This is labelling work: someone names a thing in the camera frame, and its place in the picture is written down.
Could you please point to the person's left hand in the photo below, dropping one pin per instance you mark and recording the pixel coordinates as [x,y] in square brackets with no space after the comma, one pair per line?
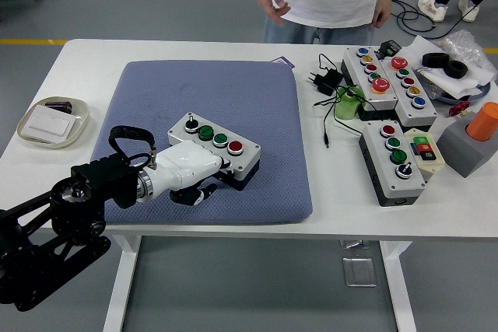
[383,7]

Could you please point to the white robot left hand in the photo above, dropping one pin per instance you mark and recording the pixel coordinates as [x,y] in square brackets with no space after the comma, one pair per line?
[183,166]

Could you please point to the four-button grey control box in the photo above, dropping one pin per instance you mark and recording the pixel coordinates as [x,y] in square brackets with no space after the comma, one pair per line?
[249,153]
[408,186]

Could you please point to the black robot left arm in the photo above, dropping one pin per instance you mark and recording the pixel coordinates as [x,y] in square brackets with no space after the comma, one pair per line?
[101,176]

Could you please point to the five-button box with emergency stop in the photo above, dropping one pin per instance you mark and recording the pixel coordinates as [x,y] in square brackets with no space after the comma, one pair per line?
[412,116]
[356,60]

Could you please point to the small black relay module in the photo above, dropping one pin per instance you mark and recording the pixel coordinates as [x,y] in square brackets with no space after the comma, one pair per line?
[390,48]

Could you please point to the white sneaker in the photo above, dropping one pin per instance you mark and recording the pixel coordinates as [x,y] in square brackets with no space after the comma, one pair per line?
[468,9]
[432,7]

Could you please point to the white foam sheet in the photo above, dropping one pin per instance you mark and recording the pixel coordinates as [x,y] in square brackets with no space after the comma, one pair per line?
[418,50]

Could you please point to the purple card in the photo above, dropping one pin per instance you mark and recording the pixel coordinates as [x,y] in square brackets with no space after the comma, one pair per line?
[284,62]

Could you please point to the clear bubble wrap bag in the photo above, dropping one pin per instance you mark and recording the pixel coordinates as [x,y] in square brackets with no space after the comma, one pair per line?
[467,46]

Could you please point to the blue-grey padded mat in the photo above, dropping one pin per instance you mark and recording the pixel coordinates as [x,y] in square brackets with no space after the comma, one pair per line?
[253,95]

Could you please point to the green cylinder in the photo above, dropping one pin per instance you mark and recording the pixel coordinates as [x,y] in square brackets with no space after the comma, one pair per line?
[346,108]

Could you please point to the cream oval tray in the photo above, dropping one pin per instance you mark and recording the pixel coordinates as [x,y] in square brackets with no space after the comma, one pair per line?
[79,114]

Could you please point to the white table leg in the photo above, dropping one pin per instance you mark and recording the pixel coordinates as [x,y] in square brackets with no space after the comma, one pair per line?
[398,289]
[124,277]

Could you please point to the red knob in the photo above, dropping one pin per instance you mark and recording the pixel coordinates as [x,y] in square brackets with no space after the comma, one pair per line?
[459,108]

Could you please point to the blue-grey round plate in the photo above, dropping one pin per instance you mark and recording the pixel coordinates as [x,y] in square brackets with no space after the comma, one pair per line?
[482,95]

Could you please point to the dark cylindrical battery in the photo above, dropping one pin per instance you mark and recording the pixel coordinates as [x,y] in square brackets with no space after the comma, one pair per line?
[58,106]

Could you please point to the orange cylinder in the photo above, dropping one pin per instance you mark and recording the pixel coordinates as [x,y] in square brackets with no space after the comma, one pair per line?
[484,122]

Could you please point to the grey block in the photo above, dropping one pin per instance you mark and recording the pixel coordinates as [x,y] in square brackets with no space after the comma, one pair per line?
[459,149]

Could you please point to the small metal floor plate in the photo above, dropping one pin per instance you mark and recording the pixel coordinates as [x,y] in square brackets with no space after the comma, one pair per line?
[354,245]

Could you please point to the metal floor socket plate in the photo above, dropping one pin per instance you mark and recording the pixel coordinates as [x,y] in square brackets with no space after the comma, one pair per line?
[360,271]

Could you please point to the white wall switch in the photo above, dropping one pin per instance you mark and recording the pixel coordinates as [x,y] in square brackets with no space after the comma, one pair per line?
[46,124]

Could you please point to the cream switch green red buttons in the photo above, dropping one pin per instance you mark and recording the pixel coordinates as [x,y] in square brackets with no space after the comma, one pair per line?
[425,149]

